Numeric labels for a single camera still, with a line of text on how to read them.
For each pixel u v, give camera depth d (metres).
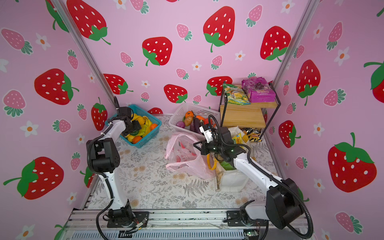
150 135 0.99
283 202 0.41
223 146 0.62
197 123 1.11
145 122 1.10
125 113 0.82
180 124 1.08
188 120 1.10
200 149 0.75
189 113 1.15
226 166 0.63
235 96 0.78
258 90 0.78
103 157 0.56
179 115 1.14
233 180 0.74
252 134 0.98
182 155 0.93
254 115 1.05
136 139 0.99
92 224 0.73
